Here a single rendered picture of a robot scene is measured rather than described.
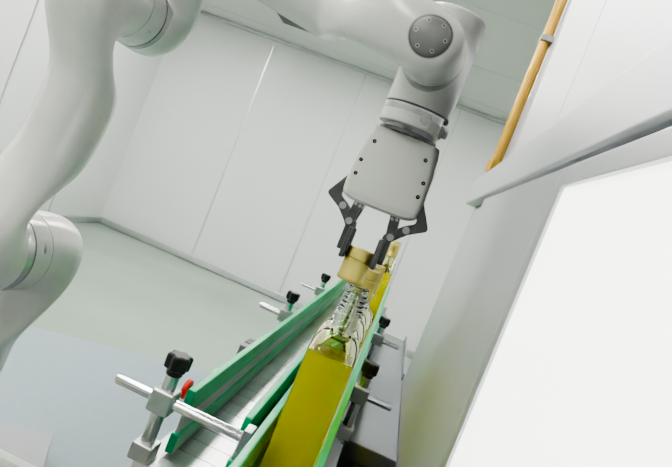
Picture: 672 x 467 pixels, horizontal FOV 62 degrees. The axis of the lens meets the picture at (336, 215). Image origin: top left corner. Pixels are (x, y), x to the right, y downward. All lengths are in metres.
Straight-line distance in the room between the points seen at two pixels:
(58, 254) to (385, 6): 0.59
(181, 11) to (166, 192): 6.36
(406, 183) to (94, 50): 0.44
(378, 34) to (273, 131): 6.23
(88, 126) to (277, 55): 6.25
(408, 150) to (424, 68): 0.11
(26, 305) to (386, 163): 0.58
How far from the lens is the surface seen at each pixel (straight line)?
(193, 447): 0.78
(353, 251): 0.70
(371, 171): 0.70
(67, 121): 0.85
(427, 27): 0.64
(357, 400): 0.94
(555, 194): 0.44
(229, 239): 6.92
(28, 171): 0.86
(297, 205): 6.70
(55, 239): 0.93
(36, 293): 0.96
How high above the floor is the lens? 1.41
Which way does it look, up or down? 2 degrees down
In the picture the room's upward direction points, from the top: 22 degrees clockwise
